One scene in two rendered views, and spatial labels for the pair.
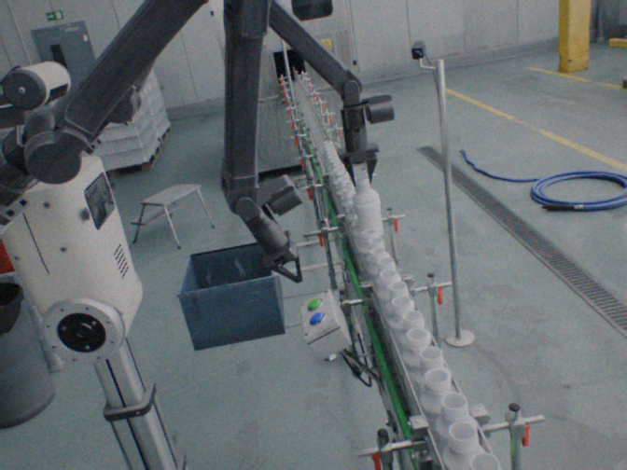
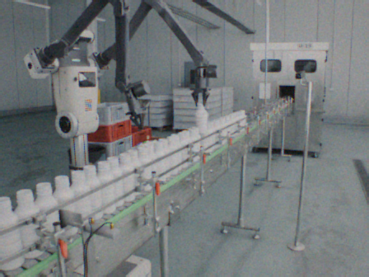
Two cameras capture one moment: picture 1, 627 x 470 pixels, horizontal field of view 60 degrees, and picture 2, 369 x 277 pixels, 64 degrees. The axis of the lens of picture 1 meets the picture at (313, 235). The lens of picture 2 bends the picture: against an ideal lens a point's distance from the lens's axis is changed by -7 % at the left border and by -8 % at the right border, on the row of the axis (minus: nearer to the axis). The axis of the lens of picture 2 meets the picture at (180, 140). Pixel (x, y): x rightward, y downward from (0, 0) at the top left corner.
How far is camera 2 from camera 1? 0.88 m
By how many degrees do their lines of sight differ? 27
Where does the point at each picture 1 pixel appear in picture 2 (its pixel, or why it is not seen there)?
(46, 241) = (62, 86)
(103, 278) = (75, 105)
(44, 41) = (189, 67)
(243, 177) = (119, 72)
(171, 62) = (244, 88)
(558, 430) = not seen: outside the picture
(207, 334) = not seen: hidden behind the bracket
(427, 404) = not seen: hidden behind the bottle
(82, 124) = (67, 39)
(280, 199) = (137, 88)
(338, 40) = (316, 86)
